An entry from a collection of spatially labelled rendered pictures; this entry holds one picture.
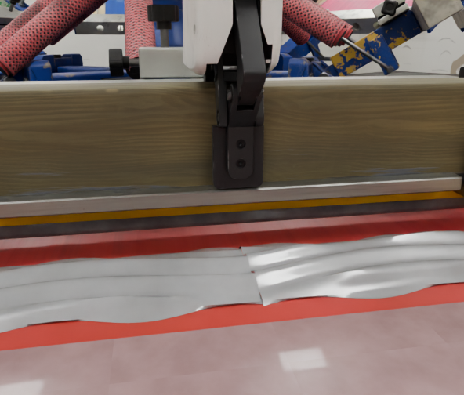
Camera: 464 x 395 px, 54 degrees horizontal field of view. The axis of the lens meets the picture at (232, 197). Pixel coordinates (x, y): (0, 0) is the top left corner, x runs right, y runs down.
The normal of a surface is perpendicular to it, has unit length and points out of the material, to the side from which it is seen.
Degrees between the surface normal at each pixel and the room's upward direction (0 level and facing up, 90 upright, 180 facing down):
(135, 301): 37
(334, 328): 0
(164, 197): 90
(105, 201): 90
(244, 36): 54
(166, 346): 0
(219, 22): 89
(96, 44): 90
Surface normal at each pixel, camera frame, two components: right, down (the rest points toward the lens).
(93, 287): 0.07, -0.61
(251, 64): 0.14, -0.30
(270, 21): 0.28, 0.29
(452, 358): 0.00, -0.95
